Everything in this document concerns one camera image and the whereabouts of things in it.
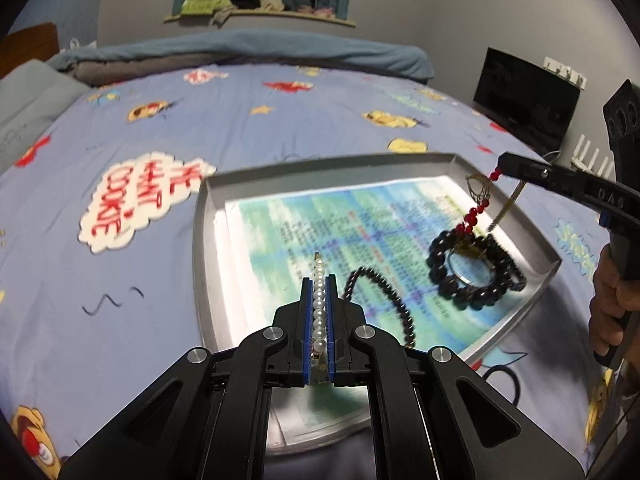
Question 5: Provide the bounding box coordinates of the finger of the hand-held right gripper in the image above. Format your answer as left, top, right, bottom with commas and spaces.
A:
496, 151, 618, 213

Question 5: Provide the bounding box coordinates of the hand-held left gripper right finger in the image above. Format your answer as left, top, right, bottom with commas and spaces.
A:
325, 274, 586, 480

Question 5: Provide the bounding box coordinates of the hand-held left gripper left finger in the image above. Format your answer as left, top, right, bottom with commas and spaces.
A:
60, 276, 321, 480

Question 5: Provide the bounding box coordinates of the white pearl bracelet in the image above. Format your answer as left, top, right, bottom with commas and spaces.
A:
311, 254, 328, 386

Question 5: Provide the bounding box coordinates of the red bead gold chain bracelet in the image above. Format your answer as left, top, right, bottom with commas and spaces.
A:
452, 167, 526, 256

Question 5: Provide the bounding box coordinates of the small dark bead bracelet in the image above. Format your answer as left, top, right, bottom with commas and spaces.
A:
342, 266, 417, 348

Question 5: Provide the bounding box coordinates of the dark blue beaded bracelet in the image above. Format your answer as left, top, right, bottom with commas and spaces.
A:
482, 235, 528, 293

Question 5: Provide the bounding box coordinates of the silver bangle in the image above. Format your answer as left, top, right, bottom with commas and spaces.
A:
448, 252, 493, 289

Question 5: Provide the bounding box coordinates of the large dark bead bracelet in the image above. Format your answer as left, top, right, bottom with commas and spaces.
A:
427, 230, 507, 313

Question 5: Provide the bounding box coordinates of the grey tray box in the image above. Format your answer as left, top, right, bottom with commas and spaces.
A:
192, 152, 563, 453

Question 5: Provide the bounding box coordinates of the person's right hand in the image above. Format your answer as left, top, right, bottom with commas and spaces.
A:
588, 247, 640, 358

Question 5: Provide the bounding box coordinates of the white router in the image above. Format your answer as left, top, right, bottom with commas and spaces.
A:
570, 132, 616, 178

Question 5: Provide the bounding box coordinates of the black television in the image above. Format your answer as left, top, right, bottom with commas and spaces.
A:
472, 47, 581, 153

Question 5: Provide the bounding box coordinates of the printed paper sheet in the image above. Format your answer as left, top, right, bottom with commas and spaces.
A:
225, 177, 538, 436

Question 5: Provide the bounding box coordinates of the blue cartoon print bed sheet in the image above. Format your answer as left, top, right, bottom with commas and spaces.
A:
0, 62, 621, 480

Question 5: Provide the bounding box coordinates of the window sill shelf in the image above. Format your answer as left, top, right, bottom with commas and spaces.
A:
163, 9, 357, 28

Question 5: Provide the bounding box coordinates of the blue blanket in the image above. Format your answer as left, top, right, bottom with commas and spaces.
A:
47, 29, 433, 83

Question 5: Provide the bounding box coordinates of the grey blanket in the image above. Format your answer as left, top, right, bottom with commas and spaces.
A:
70, 52, 241, 86

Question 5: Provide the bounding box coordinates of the green cloth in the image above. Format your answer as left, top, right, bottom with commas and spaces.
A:
181, 0, 228, 16

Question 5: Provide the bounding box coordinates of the grey-blue pillow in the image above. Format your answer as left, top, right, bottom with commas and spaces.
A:
0, 59, 93, 176

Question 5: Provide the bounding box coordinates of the wooden headboard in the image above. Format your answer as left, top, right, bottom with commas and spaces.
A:
5, 22, 61, 81

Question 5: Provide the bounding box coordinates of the white wall socket strip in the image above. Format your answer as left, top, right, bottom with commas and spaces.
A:
542, 56, 587, 90

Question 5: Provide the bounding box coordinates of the black hair tie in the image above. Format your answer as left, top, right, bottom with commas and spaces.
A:
482, 364, 522, 403

